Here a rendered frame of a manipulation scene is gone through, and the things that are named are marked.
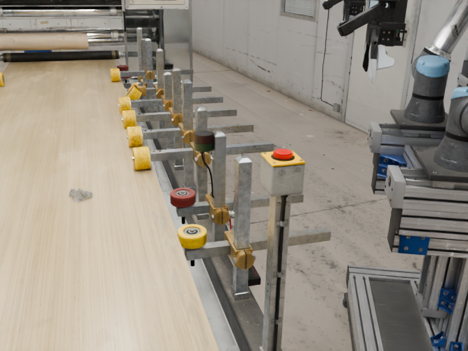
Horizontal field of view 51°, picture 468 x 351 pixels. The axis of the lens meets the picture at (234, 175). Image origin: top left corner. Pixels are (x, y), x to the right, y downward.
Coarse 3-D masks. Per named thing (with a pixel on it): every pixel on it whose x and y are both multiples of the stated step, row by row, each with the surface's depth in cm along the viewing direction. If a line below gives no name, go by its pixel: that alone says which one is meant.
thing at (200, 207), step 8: (232, 200) 163; (256, 200) 164; (264, 200) 165; (296, 200) 168; (176, 208) 159; (184, 208) 157; (192, 208) 158; (200, 208) 159; (208, 208) 160; (184, 216) 160
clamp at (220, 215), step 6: (210, 198) 162; (210, 204) 158; (210, 210) 159; (216, 210) 155; (222, 210) 154; (210, 216) 159; (216, 216) 154; (222, 216) 155; (228, 216) 155; (216, 222) 155; (222, 222) 156
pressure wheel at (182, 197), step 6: (174, 192) 157; (180, 192) 157; (186, 192) 158; (192, 192) 157; (174, 198) 154; (180, 198) 154; (186, 198) 154; (192, 198) 155; (174, 204) 155; (180, 204) 154; (186, 204) 154; (192, 204) 156
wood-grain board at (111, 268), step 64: (64, 64) 360; (0, 128) 217; (64, 128) 219; (0, 192) 156; (64, 192) 157; (128, 192) 158; (0, 256) 122; (64, 256) 123; (128, 256) 123; (0, 320) 100; (64, 320) 100; (128, 320) 101; (192, 320) 101
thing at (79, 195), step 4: (72, 192) 156; (76, 192) 155; (80, 192) 154; (84, 192) 155; (88, 192) 154; (72, 196) 153; (76, 196) 152; (80, 196) 151; (84, 196) 153; (88, 196) 153; (92, 196) 154; (72, 200) 151; (76, 200) 151; (80, 200) 151; (84, 200) 152
